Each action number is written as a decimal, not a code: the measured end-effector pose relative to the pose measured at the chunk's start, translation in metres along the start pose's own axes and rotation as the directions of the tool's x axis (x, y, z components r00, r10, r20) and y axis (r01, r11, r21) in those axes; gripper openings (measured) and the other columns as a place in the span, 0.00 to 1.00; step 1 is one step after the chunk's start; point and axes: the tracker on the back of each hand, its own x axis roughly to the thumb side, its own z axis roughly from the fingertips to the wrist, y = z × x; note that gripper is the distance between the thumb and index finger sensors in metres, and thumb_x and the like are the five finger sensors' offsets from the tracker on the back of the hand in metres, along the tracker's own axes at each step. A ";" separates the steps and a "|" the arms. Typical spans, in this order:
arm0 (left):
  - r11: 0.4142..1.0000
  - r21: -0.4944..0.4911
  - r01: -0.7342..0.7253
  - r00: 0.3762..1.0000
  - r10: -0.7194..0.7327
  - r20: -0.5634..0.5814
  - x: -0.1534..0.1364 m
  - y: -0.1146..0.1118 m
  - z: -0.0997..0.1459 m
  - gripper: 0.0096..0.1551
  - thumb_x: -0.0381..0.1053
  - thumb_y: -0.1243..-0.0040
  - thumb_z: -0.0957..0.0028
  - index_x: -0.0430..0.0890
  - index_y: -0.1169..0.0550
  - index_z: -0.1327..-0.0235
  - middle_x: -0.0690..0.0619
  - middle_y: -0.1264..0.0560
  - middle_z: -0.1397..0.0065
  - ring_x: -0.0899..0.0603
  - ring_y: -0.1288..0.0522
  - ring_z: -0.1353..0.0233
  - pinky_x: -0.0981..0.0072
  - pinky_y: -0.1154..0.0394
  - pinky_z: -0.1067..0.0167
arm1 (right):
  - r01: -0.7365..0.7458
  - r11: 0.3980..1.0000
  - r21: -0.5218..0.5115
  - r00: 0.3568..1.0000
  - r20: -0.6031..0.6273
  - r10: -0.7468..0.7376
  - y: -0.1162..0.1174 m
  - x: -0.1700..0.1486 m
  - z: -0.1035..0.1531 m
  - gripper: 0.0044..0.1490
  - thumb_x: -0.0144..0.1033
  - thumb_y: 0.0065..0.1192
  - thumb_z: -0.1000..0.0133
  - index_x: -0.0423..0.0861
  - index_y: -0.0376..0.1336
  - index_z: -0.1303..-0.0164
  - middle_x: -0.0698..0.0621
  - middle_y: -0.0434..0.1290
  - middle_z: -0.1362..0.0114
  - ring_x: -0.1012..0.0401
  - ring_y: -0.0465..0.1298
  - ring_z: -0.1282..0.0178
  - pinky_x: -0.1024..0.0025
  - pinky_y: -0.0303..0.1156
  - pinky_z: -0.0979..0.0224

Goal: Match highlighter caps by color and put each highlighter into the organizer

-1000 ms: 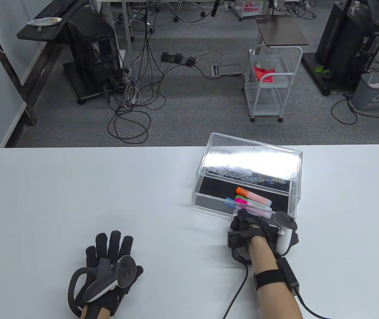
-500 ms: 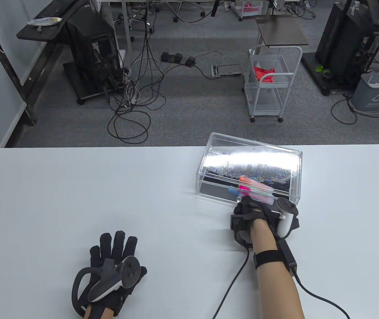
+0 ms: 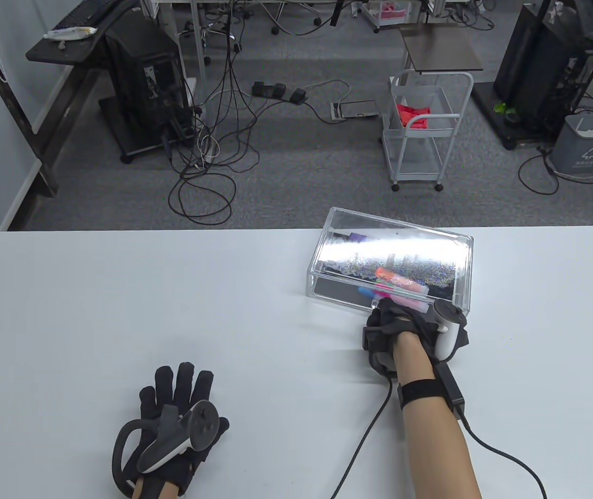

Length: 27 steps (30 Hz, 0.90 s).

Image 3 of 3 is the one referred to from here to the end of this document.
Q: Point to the person's right hand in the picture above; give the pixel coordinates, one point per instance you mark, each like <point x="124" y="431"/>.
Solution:
<point x="384" y="335"/>

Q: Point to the person's left hand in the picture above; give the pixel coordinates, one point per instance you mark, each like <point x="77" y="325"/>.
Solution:
<point x="169" y="395"/>

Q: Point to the person's right fingers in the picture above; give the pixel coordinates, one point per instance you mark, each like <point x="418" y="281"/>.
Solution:
<point x="392" y="307"/>

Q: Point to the person's left middle finger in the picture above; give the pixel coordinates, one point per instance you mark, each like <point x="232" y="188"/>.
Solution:
<point x="183" y="382"/>

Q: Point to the person's left thumb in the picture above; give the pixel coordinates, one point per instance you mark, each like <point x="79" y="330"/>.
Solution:
<point x="222" y="426"/>

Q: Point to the person's left little finger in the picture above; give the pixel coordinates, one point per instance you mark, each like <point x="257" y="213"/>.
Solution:
<point x="148" y="401"/>

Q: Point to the clear plastic storage box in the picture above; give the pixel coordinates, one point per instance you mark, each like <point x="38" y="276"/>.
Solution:
<point x="395" y="249"/>

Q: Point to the person's right forearm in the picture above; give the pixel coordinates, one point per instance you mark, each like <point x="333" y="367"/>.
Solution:
<point x="432" y="447"/>

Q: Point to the person's left forearm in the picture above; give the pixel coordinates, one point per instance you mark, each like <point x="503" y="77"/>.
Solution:
<point x="153" y="488"/>

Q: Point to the pink marker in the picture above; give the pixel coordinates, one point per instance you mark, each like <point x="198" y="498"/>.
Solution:
<point x="405" y="302"/>

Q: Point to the black grey hand controller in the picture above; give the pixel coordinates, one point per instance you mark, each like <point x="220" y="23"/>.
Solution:
<point x="192" y="423"/>

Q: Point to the blue marker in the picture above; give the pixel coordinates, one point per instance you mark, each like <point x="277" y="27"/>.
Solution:
<point x="365" y="291"/>

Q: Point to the white black hand controller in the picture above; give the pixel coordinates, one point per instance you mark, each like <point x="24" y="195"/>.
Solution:
<point x="447" y="335"/>

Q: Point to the purple marker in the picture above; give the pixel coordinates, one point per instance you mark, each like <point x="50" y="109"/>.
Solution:
<point x="359" y="238"/>

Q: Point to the white rolling cart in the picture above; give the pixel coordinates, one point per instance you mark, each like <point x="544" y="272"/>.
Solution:
<point x="421" y="150"/>

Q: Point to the red cloth item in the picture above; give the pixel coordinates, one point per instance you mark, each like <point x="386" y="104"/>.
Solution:
<point x="413" y="117"/>

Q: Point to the floor socket box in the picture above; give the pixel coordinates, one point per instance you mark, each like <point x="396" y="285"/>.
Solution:
<point x="355" y="109"/>

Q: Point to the green small item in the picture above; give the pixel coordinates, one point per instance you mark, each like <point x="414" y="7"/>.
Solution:
<point x="503" y="108"/>

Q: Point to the black power strip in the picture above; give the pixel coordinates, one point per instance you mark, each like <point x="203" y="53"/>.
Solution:
<point x="278" y="91"/>

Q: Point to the grey trash bin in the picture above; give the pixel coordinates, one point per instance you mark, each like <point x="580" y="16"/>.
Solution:
<point x="585" y="145"/>

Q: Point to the brown side table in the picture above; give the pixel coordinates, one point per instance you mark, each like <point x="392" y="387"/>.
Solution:
<point x="442" y="49"/>

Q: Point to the large black computer tower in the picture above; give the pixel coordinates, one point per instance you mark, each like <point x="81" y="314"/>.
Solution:
<point x="541" y="62"/>

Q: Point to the office chair base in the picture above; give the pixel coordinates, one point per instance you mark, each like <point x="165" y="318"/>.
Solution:
<point x="296" y="15"/>

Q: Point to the black desk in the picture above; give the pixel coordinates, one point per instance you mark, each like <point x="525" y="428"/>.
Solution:
<point x="75" y="52"/>

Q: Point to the black keyboard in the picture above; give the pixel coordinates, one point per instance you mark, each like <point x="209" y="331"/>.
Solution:
<point x="86" y="13"/>

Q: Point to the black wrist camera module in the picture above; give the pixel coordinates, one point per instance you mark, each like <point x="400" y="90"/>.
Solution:
<point x="450" y="387"/>

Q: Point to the black metal frame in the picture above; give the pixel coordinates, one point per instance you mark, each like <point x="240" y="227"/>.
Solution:
<point x="10" y="93"/>

